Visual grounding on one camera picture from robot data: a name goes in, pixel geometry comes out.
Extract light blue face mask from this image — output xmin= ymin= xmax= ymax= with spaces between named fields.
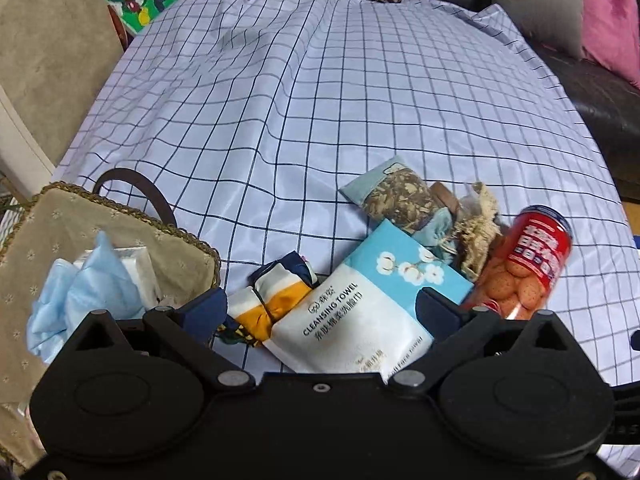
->
xmin=26 ymin=231 xmax=145 ymax=365

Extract white tissue packet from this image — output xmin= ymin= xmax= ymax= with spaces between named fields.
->
xmin=99 ymin=246 xmax=163 ymax=310

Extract red biscuit can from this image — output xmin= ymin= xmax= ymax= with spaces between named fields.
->
xmin=461 ymin=205 xmax=573 ymax=321

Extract cleansing towel pack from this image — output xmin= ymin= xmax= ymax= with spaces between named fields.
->
xmin=261 ymin=218 xmax=475 ymax=385

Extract floral sachet pouch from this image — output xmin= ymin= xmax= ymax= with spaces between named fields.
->
xmin=340 ymin=156 xmax=459 ymax=264

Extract beige fabric basket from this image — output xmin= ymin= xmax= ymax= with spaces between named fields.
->
xmin=1 ymin=182 xmax=220 ymax=470

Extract lilac checkered tablecloth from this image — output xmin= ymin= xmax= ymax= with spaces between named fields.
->
xmin=54 ymin=0 xmax=639 ymax=385

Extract beige armchair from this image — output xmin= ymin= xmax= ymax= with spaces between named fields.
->
xmin=1 ymin=0 xmax=122 ymax=165

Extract pink cushion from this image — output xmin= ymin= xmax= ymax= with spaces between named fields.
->
xmin=582 ymin=0 xmax=639 ymax=88

